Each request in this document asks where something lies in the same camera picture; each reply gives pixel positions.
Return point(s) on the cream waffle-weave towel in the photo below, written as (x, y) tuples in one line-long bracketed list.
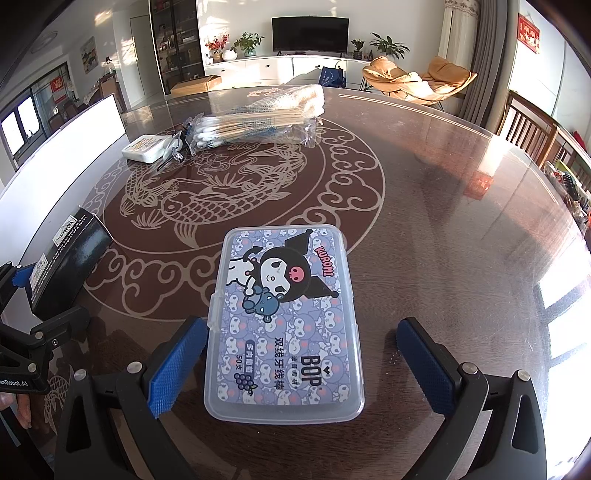
[(304, 99)]

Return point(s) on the orange lounge chair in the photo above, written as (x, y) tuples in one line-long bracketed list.
[(388, 74)]

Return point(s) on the cluttered side shelf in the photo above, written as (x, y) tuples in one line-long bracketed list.
[(572, 189)]

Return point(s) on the brown cardboard box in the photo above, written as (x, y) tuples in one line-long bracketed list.
[(196, 85)]

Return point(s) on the large leafy potted plant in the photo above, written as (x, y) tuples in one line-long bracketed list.
[(388, 45)]

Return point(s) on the small clear-wrapped dark packet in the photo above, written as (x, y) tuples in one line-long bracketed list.
[(178, 150)]

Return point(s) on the dark glass display cabinet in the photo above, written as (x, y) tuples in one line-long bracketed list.
[(178, 46)]

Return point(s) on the framed wall picture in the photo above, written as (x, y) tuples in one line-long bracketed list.
[(88, 54)]

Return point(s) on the small green potted plant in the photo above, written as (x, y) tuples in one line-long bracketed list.
[(357, 48)]

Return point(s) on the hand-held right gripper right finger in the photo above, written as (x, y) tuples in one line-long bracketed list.
[(425, 364)]

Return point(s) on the bag of cotton swabs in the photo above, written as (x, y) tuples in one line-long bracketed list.
[(240, 127)]

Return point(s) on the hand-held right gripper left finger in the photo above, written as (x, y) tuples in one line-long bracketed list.
[(178, 369)]

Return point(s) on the red window poster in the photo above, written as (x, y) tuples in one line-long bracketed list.
[(57, 87)]

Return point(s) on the clear cartoon-print floss box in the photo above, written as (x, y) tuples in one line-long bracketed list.
[(286, 332)]

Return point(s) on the grey curtain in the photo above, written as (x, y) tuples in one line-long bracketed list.
[(489, 55)]

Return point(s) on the white sheer curtain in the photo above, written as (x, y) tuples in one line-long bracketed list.
[(457, 32)]

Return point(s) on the round white vase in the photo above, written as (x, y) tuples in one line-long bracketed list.
[(229, 54)]

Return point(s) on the bushy green potted plant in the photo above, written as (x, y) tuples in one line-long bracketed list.
[(248, 44)]

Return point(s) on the dark wooden dining chair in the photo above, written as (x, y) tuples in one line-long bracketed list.
[(568, 152), (526, 122)]

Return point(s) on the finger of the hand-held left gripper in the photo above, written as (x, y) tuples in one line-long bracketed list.
[(60, 330), (18, 277)]

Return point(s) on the white television cabinet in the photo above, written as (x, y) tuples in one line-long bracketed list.
[(277, 68)]

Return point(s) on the black flat television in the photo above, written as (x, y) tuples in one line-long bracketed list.
[(309, 33)]

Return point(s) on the red flowers in vase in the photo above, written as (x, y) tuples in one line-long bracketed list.
[(216, 46)]

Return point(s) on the white sunscreen bottle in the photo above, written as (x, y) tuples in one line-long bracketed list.
[(145, 148)]

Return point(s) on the blue tote bag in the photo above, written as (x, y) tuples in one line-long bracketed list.
[(332, 77)]

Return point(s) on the red wall hanging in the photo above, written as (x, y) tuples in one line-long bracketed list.
[(528, 33)]

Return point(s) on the person's left hand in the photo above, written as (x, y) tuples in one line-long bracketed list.
[(25, 410)]

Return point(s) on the black cardboard box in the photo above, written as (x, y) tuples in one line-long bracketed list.
[(69, 263)]

